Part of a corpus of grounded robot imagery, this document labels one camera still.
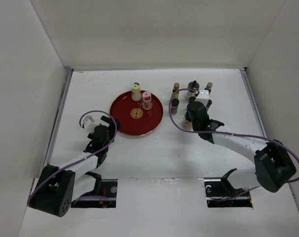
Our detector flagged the black knob glass jar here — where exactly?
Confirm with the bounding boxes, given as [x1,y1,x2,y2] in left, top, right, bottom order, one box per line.
[181,111,192,130]

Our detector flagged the yellow cap spice jar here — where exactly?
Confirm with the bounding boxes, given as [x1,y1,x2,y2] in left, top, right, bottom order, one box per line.
[131,82,142,102]

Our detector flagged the pink cap spice jar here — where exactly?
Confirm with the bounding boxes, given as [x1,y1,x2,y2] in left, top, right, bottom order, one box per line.
[141,91,153,111]

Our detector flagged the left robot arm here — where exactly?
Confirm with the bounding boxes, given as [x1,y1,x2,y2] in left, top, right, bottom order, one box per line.
[27,114,121,217]

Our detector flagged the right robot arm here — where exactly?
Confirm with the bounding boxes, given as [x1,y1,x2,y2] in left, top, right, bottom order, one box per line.
[187,101,297,196]

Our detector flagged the black cap spice middle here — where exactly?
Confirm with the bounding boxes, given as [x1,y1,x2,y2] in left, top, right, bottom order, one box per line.
[188,96,196,104]

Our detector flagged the black cap spice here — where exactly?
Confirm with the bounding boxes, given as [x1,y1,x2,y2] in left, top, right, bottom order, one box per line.
[171,98,179,115]
[206,99,212,111]
[188,96,196,104]

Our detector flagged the black cap spice right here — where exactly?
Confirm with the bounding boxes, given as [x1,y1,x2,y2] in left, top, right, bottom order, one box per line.
[206,99,212,111]

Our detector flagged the red round tray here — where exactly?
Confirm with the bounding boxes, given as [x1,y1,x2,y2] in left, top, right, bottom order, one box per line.
[110,91,164,136]

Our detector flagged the black cap spice left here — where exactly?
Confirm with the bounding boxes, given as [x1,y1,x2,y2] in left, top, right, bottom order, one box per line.
[171,98,179,115]

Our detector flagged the rear black knob jar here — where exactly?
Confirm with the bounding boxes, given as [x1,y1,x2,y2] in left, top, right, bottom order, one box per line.
[187,80,200,98]

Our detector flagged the yellow label bottle right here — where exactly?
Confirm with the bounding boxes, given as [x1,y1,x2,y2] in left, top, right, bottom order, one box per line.
[205,82,213,93]

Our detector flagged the yellow label bottle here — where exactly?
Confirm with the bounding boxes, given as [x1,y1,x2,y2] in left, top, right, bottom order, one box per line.
[171,82,180,100]
[205,82,213,93]

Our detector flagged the yellow label bottle left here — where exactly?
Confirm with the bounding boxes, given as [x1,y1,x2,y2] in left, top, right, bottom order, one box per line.
[171,82,180,100]

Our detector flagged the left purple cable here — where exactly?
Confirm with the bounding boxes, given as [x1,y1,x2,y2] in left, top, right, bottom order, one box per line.
[27,111,117,207]

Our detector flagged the purple cable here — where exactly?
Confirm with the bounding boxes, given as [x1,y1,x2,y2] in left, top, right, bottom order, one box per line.
[27,111,117,207]
[168,89,299,200]

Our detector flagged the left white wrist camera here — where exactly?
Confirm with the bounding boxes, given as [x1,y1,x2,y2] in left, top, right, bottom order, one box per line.
[82,116,97,133]

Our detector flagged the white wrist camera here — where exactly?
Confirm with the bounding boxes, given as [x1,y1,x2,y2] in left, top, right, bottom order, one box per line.
[196,90,210,107]
[82,116,97,133]

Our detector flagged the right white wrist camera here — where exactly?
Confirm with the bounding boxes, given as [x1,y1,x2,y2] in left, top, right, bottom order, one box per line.
[196,90,210,107]

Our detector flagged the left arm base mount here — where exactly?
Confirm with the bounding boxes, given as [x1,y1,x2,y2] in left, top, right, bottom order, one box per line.
[71,179,118,208]

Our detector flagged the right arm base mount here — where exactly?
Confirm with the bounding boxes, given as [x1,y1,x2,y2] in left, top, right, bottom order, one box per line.
[204,178,253,208]

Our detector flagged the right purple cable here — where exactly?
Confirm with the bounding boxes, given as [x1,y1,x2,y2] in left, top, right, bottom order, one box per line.
[168,89,299,200]

